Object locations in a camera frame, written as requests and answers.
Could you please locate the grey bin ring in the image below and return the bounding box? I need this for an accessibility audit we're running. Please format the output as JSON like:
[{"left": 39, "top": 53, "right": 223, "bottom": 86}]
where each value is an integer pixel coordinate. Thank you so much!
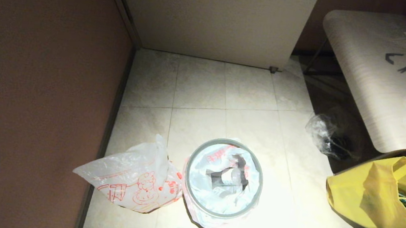
[{"left": 180, "top": 135, "right": 268, "bottom": 223}]

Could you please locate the used white bin liner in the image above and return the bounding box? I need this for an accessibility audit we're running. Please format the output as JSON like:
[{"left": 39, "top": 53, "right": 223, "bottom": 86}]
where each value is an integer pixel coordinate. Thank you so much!
[{"left": 176, "top": 133, "right": 268, "bottom": 228}]

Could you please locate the clear red-print plastic bag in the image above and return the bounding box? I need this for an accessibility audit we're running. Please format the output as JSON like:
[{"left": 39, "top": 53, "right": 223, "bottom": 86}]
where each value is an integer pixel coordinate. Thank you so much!
[{"left": 69, "top": 124, "right": 190, "bottom": 218}]

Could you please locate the yellow tote bag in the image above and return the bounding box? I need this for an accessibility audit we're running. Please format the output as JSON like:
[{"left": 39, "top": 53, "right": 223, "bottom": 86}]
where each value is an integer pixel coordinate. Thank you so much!
[{"left": 321, "top": 147, "right": 406, "bottom": 228}]

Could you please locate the white cabinet panel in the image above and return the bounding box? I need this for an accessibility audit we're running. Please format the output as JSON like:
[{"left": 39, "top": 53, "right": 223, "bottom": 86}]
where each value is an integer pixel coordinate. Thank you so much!
[{"left": 102, "top": 0, "right": 321, "bottom": 75}]

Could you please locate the crumpled clear plastic wrap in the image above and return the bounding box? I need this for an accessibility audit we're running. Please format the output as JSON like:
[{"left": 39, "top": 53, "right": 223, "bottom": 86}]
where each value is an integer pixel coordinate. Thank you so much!
[{"left": 302, "top": 112, "right": 358, "bottom": 162}]

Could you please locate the dark metal table leg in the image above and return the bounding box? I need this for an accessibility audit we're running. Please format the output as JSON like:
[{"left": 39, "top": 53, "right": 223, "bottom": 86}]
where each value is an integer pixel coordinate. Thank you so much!
[{"left": 303, "top": 36, "right": 331, "bottom": 77}]

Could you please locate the light wood-grain table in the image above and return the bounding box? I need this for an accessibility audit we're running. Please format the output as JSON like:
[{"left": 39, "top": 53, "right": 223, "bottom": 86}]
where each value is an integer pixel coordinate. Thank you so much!
[{"left": 308, "top": 5, "right": 406, "bottom": 156}]

